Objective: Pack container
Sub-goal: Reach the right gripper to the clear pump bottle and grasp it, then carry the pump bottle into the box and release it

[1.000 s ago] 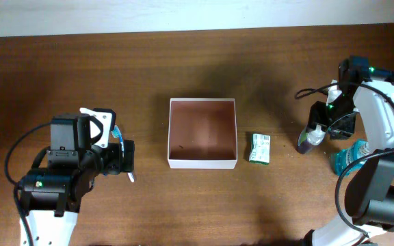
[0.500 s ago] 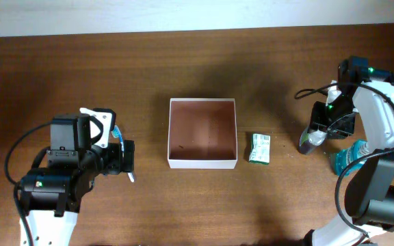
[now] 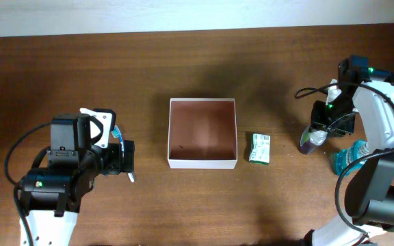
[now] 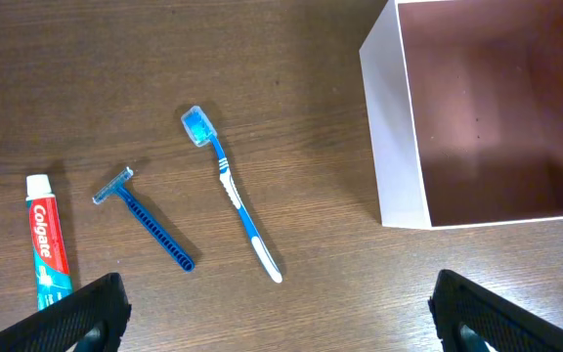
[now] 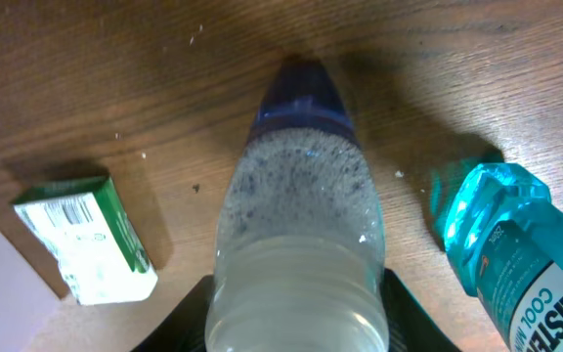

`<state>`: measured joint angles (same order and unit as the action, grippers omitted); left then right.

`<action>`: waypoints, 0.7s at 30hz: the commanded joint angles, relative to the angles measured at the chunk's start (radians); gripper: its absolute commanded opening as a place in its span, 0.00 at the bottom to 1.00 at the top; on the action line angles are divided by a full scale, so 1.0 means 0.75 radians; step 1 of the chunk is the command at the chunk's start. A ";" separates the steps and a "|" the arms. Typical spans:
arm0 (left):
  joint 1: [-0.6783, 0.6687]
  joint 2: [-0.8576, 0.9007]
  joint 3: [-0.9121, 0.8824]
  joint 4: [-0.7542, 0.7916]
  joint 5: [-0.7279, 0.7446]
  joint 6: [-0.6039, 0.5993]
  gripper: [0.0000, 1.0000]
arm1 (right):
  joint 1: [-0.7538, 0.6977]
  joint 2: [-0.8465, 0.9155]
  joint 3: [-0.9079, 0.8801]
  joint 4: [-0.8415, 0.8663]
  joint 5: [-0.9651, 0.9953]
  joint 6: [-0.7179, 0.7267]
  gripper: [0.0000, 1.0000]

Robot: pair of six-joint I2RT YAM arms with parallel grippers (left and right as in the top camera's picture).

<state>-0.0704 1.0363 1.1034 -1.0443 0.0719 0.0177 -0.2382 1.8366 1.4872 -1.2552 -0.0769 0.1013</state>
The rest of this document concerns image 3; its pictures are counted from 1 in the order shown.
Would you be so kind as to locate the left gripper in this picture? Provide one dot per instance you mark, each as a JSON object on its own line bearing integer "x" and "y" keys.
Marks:
{"x": 115, "y": 165}

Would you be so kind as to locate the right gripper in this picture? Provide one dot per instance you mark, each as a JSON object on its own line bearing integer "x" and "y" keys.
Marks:
{"x": 319, "y": 123}

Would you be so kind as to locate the blue white toothbrush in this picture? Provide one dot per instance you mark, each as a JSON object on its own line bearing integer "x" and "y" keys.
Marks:
{"x": 116, "y": 133}

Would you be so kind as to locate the clear bottle with purple liquid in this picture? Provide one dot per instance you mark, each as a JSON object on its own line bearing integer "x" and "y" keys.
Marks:
{"x": 311, "y": 139}

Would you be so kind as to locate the blue mouthwash bottle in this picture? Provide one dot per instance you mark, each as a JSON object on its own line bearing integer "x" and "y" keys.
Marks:
{"x": 339, "y": 161}

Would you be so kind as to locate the green white packet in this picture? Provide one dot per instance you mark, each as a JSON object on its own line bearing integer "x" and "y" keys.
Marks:
{"x": 260, "y": 149}

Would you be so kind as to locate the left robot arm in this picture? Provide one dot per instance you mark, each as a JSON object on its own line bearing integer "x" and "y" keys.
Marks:
{"x": 83, "y": 146}

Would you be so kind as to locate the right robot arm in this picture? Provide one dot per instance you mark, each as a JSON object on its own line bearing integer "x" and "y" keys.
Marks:
{"x": 364, "y": 192}

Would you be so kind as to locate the white cardboard box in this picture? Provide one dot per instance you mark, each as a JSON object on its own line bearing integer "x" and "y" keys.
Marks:
{"x": 202, "y": 133}

